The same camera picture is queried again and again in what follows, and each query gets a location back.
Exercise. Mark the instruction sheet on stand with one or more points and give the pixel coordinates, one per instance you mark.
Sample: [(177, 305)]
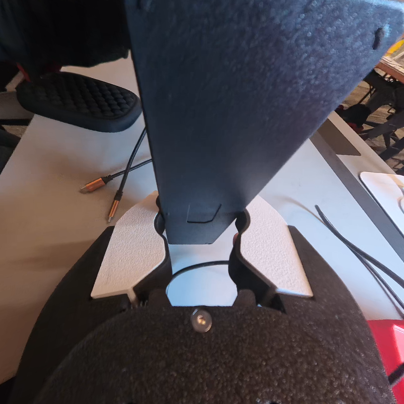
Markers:
[(385, 195)]

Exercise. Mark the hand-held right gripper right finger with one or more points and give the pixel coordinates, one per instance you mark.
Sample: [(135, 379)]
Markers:
[(274, 252)]

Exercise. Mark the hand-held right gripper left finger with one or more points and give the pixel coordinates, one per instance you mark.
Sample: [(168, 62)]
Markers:
[(126, 252)]

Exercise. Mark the red plastic bin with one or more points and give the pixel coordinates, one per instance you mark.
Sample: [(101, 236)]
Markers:
[(388, 347)]

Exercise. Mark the black usb hub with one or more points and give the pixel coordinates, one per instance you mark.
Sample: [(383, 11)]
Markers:
[(236, 110)]

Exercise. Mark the black chair armrest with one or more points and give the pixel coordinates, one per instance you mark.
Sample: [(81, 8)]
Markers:
[(79, 101)]

